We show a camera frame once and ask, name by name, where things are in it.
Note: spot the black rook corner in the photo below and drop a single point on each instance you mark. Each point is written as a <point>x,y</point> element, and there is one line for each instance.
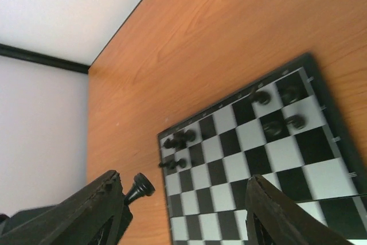
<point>289,95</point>

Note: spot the black piece aloft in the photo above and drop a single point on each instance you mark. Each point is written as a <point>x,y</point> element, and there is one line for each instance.
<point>141,187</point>

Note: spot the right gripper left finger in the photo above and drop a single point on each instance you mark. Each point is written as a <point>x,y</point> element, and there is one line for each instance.
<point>77,213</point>

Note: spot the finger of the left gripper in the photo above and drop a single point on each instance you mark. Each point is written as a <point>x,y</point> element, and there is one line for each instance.
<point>43,222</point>

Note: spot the black rook piece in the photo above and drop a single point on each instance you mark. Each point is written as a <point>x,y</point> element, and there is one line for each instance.
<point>174,143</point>

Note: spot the black and silver chessboard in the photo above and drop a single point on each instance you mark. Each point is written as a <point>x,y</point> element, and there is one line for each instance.
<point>318,167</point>

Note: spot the black knight piece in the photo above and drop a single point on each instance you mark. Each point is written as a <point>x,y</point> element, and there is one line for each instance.
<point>272,129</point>

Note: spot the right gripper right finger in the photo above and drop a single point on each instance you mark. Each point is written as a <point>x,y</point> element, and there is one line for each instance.
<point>273,218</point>

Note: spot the black bishop piece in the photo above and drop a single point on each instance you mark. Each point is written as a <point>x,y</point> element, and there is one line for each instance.
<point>260,97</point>

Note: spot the black pawn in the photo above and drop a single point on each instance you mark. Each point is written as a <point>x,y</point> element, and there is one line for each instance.
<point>181,163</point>
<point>188,135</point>
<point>169,165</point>
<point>297,121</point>

